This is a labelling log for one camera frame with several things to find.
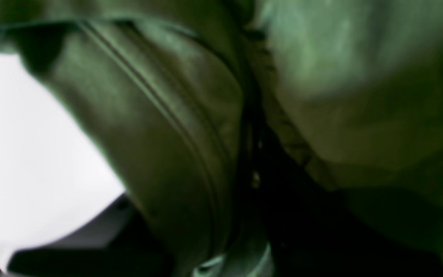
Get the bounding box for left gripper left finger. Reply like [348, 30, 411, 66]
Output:
[7, 195, 174, 277]

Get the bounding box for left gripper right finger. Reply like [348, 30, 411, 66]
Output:
[251, 124, 443, 277]

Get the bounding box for green t-shirt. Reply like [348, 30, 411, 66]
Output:
[0, 0, 443, 277]

